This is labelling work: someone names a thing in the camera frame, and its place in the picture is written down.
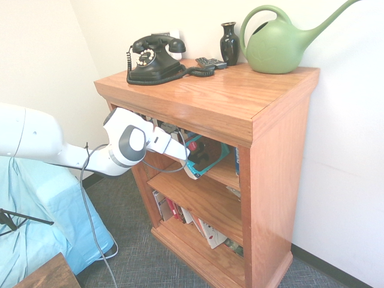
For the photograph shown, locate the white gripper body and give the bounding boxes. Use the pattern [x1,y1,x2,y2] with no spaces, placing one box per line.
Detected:
[145,125,192,162]

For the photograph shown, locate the teal paperback book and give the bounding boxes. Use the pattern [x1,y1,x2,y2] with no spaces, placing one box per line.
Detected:
[179,134,230,181]

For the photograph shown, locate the loose printed papers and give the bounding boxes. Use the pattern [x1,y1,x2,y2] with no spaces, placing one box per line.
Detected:
[225,185,241,201]

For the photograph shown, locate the red spine book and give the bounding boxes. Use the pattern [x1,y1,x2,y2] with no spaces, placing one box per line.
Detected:
[166,197,187,224]

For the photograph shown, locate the grey white cover book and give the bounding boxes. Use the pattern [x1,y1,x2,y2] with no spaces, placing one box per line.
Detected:
[151,189,175,222]

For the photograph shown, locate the plain white book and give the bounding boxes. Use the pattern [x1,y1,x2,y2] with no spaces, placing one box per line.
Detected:
[179,206,193,225]

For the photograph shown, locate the thin orange book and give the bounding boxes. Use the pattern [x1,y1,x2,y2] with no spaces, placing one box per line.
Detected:
[191,214,206,238]

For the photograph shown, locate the black rotary telephone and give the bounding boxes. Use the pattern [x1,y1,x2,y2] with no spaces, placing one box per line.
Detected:
[125,34,216,86]

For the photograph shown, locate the white book red marks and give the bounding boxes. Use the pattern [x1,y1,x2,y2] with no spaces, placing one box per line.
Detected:
[197,218,228,250]

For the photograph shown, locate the wooden bookshelf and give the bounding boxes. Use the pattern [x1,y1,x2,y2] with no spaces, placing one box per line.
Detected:
[94,58,320,288]

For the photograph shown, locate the black remote control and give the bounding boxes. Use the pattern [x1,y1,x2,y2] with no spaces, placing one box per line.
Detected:
[195,56,217,71]

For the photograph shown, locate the grey remote control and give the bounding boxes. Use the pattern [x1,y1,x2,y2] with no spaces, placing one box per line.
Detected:
[206,58,228,70]

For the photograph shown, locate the dark green photo book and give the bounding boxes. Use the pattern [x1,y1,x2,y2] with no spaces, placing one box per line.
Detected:
[222,238,244,259]

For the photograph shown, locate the white square alarm clock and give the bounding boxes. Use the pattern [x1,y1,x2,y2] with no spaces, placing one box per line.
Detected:
[151,29,182,61]

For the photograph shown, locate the black vase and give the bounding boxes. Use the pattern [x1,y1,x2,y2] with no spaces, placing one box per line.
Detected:
[220,22,240,67]

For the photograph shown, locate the light blue cloth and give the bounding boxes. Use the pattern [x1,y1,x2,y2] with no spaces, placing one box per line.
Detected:
[0,155,118,288]

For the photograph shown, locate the green plastic watering can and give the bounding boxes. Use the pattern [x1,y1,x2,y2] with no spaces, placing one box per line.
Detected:
[239,0,365,75]

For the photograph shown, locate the black tripod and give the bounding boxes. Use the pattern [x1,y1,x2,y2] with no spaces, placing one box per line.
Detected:
[0,208,55,238]

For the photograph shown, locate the dark wooden table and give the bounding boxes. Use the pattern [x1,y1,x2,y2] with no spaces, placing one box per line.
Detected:
[11,251,82,288]

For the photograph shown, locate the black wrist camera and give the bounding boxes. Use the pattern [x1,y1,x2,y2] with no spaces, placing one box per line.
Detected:
[161,124,182,140]

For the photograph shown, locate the white floor cable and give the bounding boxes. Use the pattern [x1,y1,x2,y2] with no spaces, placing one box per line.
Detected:
[98,236,119,261]

